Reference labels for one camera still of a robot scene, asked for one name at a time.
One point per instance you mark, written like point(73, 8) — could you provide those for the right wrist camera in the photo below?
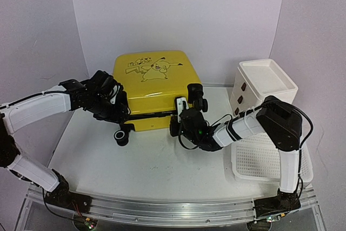
point(181, 104)

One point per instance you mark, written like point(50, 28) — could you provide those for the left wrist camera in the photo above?
point(112, 97)

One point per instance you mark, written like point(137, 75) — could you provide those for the white drawer cabinet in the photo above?
point(255, 80)

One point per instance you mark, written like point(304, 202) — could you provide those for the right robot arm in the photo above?
point(281, 121)

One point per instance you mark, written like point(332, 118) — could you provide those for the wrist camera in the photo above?
point(112, 97)
point(181, 104)

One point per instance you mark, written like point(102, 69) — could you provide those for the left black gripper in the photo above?
point(117, 116)

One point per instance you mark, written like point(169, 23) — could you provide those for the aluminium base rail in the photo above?
point(116, 212)

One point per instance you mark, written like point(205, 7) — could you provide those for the yellow cartoon print suitcase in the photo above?
point(152, 83)

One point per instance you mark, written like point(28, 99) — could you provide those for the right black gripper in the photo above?
point(186, 114)

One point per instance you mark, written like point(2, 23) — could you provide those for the white perforated plastic basket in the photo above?
point(255, 159)

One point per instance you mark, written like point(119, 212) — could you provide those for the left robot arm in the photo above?
point(100, 95)

